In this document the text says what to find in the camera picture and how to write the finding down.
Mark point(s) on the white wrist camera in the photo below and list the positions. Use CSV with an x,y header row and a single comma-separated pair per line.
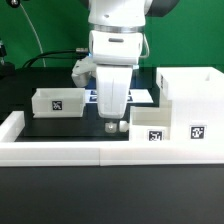
x,y
82,71

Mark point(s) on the white drawer cabinet box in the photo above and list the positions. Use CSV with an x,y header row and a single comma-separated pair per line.
x,y
196,95

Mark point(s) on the white rear drawer tray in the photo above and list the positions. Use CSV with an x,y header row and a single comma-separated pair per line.
x,y
58,102

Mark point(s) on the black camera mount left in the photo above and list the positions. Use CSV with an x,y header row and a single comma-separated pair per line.
x,y
6,68

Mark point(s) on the white fiducial marker sheet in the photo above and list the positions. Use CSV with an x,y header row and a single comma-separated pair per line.
x,y
134,96

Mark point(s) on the white U-shaped frame wall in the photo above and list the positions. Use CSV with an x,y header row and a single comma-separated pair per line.
x,y
15,153

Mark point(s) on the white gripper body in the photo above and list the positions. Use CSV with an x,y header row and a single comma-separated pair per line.
x,y
112,83

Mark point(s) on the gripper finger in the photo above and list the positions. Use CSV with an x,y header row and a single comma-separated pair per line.
x,y
111,127

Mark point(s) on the white drawer tray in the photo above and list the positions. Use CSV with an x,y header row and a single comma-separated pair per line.
x,y
58,102
147,124

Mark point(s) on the white front drawer tray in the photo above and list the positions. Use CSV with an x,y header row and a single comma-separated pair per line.
x,y
147,124

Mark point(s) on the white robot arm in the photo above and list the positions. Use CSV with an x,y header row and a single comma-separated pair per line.
x,y
116,44

